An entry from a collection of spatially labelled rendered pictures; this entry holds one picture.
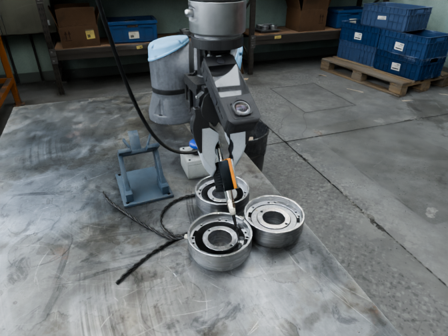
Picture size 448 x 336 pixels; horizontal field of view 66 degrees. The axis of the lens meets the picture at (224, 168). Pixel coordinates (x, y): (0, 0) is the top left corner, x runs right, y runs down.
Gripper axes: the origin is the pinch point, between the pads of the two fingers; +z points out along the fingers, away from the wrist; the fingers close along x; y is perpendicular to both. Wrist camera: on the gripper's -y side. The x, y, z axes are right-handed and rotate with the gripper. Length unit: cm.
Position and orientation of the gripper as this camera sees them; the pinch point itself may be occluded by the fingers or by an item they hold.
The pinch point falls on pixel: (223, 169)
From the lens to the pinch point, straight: 55.3
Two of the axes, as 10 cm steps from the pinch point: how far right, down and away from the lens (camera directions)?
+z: 0.0, 8.5, 5.2
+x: -9.2, 2.0, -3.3
